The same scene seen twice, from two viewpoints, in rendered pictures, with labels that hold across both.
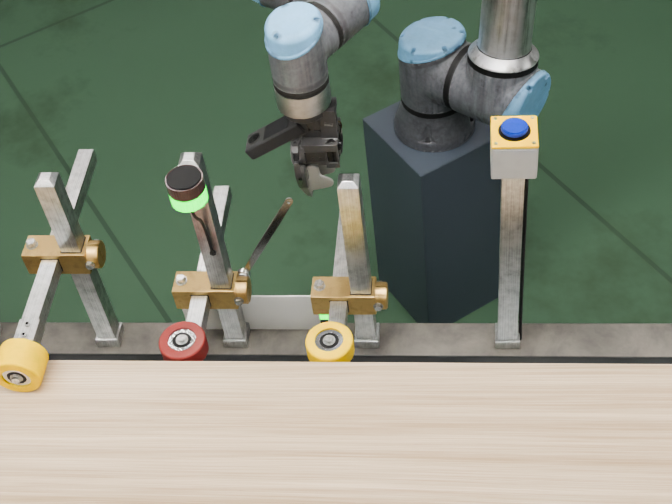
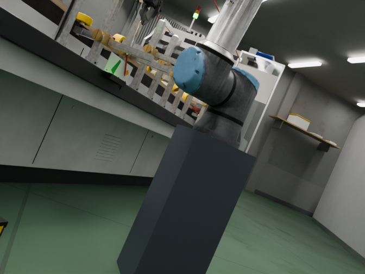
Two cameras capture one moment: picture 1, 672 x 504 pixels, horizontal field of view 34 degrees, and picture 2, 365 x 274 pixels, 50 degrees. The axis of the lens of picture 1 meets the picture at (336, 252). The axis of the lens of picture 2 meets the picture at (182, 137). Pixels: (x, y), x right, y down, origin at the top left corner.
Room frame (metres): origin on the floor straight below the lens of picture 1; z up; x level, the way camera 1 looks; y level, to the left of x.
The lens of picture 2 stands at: (2.00, -1.77, 0.55)
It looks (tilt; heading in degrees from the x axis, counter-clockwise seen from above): 0 degrees down; 97
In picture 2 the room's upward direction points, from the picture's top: 24 degrees clockwise
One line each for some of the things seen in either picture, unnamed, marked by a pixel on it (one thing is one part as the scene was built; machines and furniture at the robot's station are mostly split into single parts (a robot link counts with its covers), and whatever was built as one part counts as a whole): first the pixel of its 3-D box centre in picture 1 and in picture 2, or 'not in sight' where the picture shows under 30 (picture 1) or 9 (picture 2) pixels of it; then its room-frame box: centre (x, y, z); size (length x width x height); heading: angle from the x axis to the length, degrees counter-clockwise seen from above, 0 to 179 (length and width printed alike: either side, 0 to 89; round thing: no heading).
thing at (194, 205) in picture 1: (188, 194); not in sight; (1.25, 0.22, 1.14); 0.06 x 0.06 x 0.02
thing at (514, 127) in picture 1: (514, 129); not in sight; (1.21, -0.29, 1.22); 0.04 x 0.04 x 0.02
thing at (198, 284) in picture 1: (212, 291); (126, 53); (1.30, 0.23, 0.85); 0.14 x 0.06 x 0.05; 79
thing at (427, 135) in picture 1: (434, 108); (220, 128); (1.93, -0.27, 0.65); 0.19 x 0.19 x 0.10
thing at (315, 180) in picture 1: (317, 182); (142, 13); (1.37, 0.02, 1.02); 0.06 x 0.03 x 0.09; 79
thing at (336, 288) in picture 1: (349, 295); (104, 39); (1.26, -0.01, 0.83); 0.14 x 0.06 x 0.05; 79
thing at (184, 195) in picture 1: (185, 182); not in sight; (1.25, 0.22, 1.17); 0.06 x 0.06 x 0.02
